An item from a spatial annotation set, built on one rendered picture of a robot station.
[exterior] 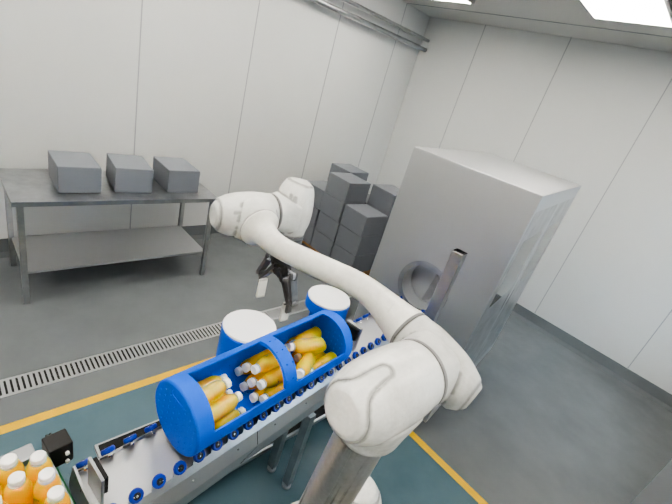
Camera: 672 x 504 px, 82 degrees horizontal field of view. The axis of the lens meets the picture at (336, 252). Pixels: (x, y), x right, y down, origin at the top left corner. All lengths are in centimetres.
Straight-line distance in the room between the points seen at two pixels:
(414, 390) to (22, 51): 399
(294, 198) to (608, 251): 489
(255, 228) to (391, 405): 51
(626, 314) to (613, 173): 165
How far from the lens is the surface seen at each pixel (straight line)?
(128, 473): 168
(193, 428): 150
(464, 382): 78
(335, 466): 83
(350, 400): 63
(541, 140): 579
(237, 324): 210
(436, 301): 208
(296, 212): 104
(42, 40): 424
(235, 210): 95
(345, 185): 474
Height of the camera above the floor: 232
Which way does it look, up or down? 24 degrees down
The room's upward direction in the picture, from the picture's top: 17 degrees clockwise
